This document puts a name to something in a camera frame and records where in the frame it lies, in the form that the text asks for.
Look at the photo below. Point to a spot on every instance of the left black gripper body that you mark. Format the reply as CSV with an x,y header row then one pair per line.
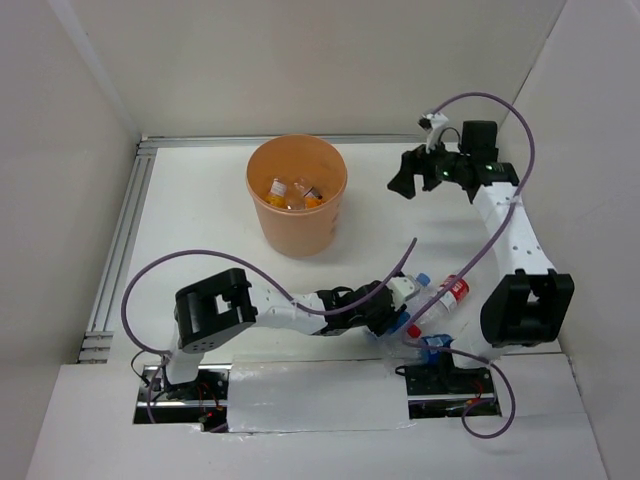
x,y
379,321

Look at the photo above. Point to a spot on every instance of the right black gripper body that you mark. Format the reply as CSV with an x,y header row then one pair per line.
x,y
440,166

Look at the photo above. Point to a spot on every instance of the clear bottle blue cap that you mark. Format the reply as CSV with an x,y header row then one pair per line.
x,y
421,292

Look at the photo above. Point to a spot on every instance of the clear bottle red label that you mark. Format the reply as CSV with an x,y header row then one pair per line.
x,y
434,320

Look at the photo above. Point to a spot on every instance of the clear bottle yellow label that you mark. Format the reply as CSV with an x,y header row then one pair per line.
x,y
277,194

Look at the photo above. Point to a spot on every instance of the crushed bottle blue label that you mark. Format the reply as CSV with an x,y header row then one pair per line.
x,y
400,325

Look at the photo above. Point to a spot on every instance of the orange juice bottle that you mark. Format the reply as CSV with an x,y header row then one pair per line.
x,y
299,203

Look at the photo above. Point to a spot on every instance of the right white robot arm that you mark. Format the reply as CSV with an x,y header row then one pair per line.
x,y
529,303

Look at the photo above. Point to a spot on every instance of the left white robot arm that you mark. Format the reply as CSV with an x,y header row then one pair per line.
x,y
213,311

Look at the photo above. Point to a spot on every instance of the orange plastic bin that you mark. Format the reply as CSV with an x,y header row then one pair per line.
x,y
298,233

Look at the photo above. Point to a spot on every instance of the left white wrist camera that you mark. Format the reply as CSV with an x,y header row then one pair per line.
x,y
401,288

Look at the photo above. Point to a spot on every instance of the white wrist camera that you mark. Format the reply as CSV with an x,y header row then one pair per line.
x,y
433,124
401,288

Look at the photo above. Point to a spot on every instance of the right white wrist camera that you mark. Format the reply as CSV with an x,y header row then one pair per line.
x,y
433,124

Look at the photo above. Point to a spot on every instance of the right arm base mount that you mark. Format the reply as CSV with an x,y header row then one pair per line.
x,y
440,390

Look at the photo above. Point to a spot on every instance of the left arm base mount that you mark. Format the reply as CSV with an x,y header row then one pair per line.
x,y
202,403

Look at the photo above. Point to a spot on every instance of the aluminium frame rail left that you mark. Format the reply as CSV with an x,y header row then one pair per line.
x,y
105,314

